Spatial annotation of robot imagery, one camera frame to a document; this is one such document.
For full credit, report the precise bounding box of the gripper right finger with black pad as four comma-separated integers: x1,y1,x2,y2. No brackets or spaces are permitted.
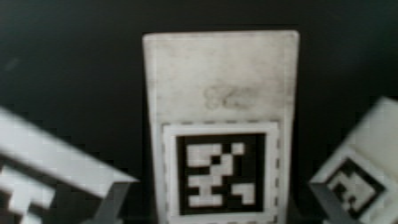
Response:
309,183,363,224

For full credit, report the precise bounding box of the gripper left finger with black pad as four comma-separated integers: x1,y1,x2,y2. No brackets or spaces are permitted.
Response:
52,181,135,224

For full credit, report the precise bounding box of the white table leg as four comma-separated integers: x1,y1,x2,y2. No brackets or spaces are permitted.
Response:
142,30,299,224
309,97,398,224

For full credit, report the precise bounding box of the white sheet with markers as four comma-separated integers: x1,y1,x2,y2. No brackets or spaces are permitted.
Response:
0,107,137,224

